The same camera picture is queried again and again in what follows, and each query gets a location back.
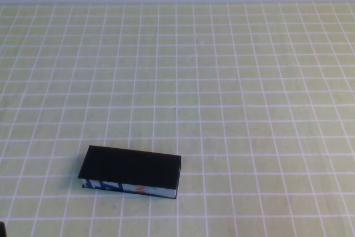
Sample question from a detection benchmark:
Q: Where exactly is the black glasses case printed side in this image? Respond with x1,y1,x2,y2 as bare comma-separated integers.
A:
77,144,182,200

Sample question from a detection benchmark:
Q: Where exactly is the green white grid tablecloth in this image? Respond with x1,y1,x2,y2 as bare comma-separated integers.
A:
0,1,355,237

